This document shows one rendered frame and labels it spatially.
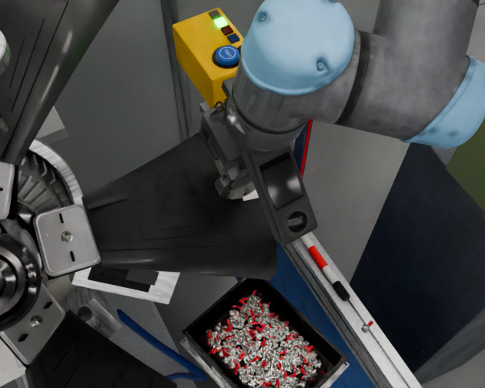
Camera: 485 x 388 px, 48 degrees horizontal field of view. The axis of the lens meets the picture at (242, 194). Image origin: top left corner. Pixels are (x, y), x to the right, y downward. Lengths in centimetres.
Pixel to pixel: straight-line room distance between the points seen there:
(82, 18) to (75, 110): 98
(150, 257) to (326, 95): 34
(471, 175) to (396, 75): 53
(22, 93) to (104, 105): 99
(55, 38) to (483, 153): 62
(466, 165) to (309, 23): 58
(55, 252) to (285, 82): 39
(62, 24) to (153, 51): 94
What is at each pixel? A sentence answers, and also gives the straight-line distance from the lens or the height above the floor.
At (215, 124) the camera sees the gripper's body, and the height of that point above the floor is 131.
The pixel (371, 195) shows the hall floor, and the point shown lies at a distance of 212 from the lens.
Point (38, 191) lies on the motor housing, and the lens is 79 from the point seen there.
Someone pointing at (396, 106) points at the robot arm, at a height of 145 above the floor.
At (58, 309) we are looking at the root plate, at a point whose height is 108.
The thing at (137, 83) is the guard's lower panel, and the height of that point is 61.
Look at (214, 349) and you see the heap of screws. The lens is 95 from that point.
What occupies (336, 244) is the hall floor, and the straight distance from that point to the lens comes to 200.
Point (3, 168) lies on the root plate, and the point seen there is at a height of 127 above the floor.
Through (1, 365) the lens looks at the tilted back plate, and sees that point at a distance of 101.
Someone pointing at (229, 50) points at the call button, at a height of 108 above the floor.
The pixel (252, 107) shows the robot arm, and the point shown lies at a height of 142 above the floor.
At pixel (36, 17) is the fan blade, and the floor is 137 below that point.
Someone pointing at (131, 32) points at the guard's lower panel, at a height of 79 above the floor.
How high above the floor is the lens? 176
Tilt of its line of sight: 58 degrees down
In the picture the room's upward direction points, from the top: straight up
